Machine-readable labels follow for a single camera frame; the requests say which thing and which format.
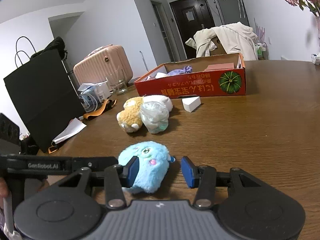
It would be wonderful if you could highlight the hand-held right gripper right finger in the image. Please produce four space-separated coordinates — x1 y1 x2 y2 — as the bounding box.
181 156 273 210

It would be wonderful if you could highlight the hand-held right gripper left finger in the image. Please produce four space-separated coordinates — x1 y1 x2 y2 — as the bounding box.
47 156 141 209

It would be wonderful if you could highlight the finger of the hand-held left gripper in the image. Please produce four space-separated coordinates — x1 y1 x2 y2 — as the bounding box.
71 156 118 176

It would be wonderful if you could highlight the blue plush toy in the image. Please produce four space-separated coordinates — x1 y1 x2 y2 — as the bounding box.
117 141 176 194

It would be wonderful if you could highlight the red cardboard box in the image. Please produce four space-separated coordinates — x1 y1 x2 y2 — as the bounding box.
134 53 247 99

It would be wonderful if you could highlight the person's left hand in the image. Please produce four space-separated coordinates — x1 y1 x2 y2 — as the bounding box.
0 177 9 198

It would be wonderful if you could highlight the white paper sheet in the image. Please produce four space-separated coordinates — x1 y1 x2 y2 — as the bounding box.
51 118 87 145

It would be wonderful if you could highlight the clear plastic bag with cloth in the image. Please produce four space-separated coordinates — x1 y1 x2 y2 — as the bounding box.
140 95 173 134

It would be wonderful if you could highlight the white wedge sponge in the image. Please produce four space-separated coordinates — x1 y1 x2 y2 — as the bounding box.
182 96 201 112

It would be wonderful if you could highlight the black paper bag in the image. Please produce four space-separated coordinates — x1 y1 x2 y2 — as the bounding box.
3 36 87 153

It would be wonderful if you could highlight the clear glass jar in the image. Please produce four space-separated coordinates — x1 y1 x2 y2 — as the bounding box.
106 66 128 95

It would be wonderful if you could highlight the pink suitcase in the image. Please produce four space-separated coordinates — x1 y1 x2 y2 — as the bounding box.
73 44 134 87

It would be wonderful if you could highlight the white mop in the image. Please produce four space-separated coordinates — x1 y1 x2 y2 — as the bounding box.
139 51 150 72

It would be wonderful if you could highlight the pink sponge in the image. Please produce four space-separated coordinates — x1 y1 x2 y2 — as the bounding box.
204 62 238 71

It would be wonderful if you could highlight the black cloth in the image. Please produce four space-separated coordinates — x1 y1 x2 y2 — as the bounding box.
30 36 68 60

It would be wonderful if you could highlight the wooden chair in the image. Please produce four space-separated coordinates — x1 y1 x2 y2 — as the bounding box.
209 36 228 55

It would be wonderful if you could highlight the dark entrance door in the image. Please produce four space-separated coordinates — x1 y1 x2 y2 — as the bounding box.
169 0 216 59

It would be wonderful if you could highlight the beige coat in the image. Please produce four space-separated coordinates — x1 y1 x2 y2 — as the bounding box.
185 22 258 61

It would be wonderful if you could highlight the metal storage rack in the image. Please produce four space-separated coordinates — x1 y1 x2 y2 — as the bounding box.
255 42 270 60

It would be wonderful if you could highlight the grey refrigerator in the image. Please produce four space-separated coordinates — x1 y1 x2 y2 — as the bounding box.
211 0 250 28

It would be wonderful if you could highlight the white umbrella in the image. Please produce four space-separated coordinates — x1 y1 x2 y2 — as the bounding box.
232 0 247 19

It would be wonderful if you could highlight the orange strap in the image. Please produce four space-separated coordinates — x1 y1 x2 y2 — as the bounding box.
82 99 117 120

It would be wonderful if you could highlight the white cable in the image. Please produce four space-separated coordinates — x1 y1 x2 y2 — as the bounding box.
79 94 100 112

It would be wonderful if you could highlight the purple drawstring pouch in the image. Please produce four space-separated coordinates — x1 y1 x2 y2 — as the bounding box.
167 65 193 76

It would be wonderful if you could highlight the purple flower wall sticker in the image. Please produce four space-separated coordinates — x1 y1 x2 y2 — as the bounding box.
253 17 267 42

